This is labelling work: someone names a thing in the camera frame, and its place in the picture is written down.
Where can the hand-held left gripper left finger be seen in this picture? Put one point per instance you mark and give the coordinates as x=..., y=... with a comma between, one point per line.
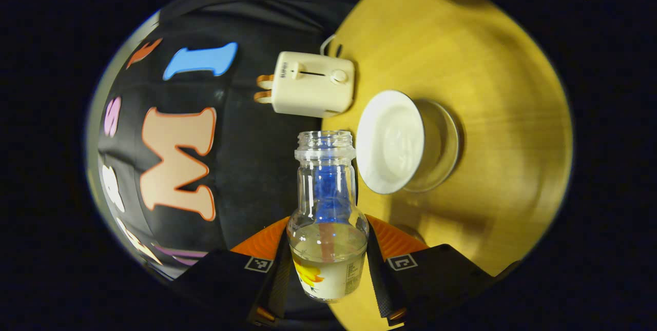
x=277, y=279

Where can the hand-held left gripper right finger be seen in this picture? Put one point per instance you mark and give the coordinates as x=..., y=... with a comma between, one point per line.
x=380, y=279

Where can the clear water bottle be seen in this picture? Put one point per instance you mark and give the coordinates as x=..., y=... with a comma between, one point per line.
x=328, y=249

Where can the yellow teacup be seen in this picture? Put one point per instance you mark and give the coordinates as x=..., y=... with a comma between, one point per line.
x=390, y=141

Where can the black backdrop cloth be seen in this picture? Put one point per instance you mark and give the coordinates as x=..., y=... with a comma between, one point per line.
x=246, y=167

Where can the yellow saucer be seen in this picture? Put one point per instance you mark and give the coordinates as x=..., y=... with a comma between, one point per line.
x=444, y=146

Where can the toast slice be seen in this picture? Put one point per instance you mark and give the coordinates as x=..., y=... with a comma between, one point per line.
x=265, y=80
x=263, y=97

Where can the cream toaster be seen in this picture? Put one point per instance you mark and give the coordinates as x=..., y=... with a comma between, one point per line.
x=313, y=92

